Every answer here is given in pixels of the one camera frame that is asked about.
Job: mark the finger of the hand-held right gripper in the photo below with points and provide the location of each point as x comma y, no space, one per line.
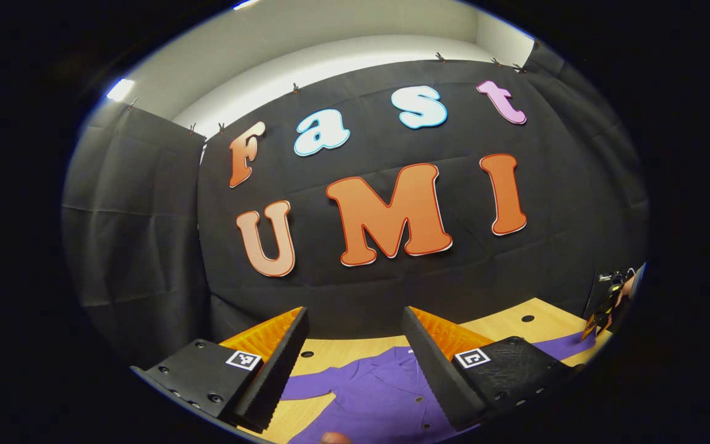
604,311

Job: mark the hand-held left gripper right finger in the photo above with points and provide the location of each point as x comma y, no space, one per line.
432,370

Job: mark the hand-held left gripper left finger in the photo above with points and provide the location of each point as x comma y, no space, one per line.
278,370

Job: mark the purple button shirt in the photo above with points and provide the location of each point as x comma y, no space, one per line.
379,401

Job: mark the ceiling light strip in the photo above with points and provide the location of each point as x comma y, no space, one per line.
121,90

